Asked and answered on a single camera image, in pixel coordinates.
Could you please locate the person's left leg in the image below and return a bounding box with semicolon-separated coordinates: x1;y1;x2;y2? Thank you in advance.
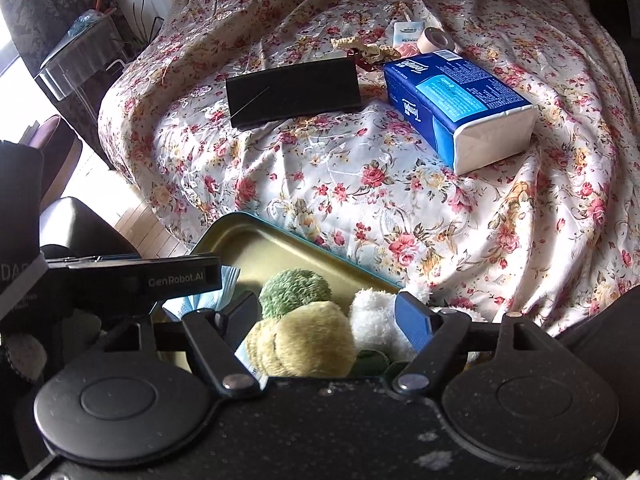
39;196;138;261

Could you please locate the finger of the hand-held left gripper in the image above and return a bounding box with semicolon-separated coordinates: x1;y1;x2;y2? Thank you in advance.
45;255;223;313

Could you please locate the yellow plush toy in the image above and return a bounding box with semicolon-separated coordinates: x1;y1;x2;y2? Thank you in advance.
243;301;357;377

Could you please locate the gold metal tin tray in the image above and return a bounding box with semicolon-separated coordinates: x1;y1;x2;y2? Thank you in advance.
150;211;403;378

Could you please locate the patterned curtain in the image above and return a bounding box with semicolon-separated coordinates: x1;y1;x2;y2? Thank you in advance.
0;0;107;73

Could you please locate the floral bedspread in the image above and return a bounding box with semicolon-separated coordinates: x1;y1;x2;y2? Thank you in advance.
97;0;640;338

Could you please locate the white plush toy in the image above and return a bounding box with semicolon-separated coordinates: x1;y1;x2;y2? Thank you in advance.
348;282;486;361

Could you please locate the purple chair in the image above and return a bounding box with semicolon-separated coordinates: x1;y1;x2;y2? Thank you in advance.
20;115;83;201

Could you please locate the pink tape roll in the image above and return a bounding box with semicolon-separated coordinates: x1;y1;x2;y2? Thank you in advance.
416;26;456;54

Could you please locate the blue tissue pack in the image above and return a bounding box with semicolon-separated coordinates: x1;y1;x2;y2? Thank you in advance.
382;49;540;175

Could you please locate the beige crochet piece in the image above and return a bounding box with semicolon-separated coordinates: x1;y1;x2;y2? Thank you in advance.
330;35;401;68

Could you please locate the person's leg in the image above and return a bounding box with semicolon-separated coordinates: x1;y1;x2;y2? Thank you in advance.
39;196;138;261
555;290;640;366

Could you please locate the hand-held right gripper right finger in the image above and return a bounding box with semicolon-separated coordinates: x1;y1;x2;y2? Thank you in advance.
392;291;551;396

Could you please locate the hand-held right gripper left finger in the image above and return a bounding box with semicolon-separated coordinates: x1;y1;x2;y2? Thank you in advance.
100;290;263;401

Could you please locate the black rectangular box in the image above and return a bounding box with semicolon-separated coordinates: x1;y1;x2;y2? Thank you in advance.
225;56;363;129

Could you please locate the person's right leg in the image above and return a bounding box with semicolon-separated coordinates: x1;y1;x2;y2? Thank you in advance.
555;290;640;366

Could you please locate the green plush ball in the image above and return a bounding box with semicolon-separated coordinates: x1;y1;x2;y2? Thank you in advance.
258;268;333;318

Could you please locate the white and blue flat packet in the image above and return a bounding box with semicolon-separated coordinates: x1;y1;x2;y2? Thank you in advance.
391;21;426;51

